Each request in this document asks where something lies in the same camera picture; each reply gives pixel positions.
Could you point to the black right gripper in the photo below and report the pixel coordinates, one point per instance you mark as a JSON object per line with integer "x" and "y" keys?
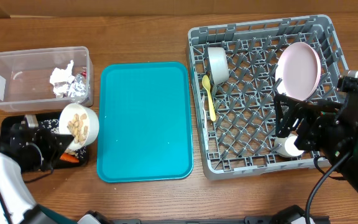
{"x": 312, "y": 120}

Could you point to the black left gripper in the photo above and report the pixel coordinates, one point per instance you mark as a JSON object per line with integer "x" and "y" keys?
{"x": 56, "y": 148}

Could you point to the orange carrot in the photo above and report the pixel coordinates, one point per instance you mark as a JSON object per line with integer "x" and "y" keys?
{"x": 69, "y": 158}

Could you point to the white bowl with nuts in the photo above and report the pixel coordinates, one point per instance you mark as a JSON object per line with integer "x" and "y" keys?
{"x": 79, "y": 122}

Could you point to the white plate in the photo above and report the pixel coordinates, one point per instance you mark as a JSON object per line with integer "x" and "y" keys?
{"x": 299, "y": 69}

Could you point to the white paper cup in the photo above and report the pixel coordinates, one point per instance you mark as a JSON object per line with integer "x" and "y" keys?
{"x": 285, "y": 147}

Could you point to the white napkin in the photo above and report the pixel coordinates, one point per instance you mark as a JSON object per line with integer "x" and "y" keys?
{"x": 61, "y": 80}

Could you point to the white bowl with crumbs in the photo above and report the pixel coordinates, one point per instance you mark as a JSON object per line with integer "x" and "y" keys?
{"x": 218, "y": 65}

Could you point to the white plastic fork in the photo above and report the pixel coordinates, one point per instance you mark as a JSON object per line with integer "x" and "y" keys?
{"x": 204, "y": 112}

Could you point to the yellow plastic spoon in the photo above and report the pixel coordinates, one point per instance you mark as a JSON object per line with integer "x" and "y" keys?
{"x": 207, "y": 86}

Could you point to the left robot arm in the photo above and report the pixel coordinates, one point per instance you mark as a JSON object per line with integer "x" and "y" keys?
{"x": 17, "y": 205}

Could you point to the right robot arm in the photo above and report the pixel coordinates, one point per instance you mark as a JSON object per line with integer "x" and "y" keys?
{"x": 327, "y": 126}

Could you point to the grey dishwasher rack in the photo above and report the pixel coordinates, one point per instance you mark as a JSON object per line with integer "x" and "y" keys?
{"x": 240, "y": 142}

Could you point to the black tray bin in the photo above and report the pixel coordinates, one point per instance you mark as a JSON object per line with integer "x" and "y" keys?
{"x": 14, "y": 122}

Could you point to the spilled rice and crumbs pile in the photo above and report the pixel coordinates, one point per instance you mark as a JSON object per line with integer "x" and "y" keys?
{"x": 52, "y": 126}

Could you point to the clear plastic bin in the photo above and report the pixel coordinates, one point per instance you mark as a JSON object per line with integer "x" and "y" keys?
{"x": 25, "y": 75}

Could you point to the teal plastic tray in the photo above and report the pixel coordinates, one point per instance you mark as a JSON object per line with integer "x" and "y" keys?
{"x": 145, "y": 131}

